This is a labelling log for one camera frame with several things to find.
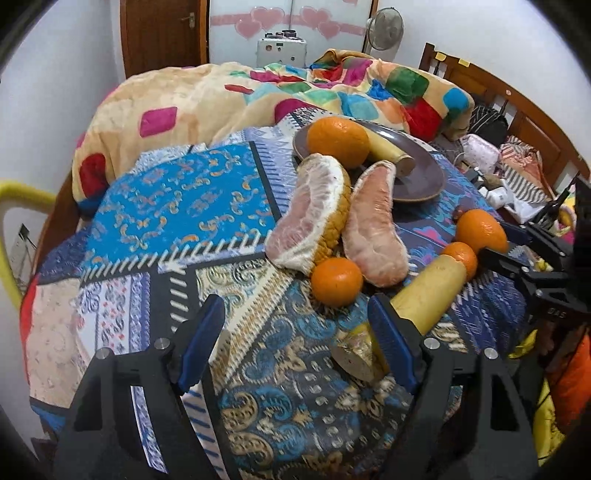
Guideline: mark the yellow chair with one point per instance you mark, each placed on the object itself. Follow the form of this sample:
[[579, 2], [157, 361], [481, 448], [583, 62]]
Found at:
[[16, 198]]

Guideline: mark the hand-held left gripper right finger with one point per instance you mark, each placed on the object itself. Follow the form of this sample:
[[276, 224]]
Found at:
[[392, 344]]

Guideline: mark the peeled pomelo segment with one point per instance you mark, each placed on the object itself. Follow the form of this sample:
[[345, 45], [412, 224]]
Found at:
[[376, 228]]

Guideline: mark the standing electric fan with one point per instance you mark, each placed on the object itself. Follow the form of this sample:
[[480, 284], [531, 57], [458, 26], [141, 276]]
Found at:
[[384, 27]]

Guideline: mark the pomelo piece with peel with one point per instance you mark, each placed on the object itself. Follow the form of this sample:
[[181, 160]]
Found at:
[[307, 219]]

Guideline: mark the brown round plate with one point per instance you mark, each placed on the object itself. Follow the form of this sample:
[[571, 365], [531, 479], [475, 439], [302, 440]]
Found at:
[[411, 177]]

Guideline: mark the white appliance with knobs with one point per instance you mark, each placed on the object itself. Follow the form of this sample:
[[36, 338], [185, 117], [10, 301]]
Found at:
[[281, 50]]

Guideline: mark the long sugarcane piece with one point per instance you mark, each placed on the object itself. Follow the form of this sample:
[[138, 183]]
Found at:
[[427, 288]]

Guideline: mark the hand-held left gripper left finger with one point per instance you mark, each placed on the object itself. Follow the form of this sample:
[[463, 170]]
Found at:
[[203, 339]]

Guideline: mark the brown wooden door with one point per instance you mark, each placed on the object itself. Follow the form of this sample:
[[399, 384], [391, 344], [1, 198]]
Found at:
[[161, 34]]

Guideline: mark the black bag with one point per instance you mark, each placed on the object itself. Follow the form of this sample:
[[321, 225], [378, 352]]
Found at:
[[488, 123]]

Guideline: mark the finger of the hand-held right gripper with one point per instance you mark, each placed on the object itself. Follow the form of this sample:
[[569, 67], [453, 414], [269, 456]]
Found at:
[[505, 263], [531, 237]]

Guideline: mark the small orange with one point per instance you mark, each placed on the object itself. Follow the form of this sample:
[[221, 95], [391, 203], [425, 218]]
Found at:
[[461, 259]]

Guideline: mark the wooden bed headboard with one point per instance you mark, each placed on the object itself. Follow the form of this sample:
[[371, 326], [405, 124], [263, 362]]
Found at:
[[521, 104]]

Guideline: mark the small white bottle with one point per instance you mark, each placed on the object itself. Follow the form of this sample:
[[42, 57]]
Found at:
[[496, 196]]

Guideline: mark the colourful checked blanket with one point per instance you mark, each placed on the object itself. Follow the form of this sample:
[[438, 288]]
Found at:
[[240, 101]]

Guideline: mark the short sugarcane piece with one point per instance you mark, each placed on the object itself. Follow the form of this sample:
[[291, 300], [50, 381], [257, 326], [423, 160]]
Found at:
[[390, 152]]

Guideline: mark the pink white pouch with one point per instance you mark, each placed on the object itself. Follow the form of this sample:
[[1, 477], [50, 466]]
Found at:
[[480, 151]]

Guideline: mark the striped cloth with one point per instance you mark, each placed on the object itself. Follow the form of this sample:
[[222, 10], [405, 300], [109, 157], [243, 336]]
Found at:
[[524, 173]]

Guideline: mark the medium orange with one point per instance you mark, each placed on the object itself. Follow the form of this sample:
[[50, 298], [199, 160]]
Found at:
[[480, 230], [337, 281]]

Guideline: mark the blue patterned bedsheet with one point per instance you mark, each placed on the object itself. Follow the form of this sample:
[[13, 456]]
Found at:
[[198, 217]]

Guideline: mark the large orange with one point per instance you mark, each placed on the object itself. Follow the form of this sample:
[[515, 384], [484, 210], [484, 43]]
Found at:
[[338, 141]]

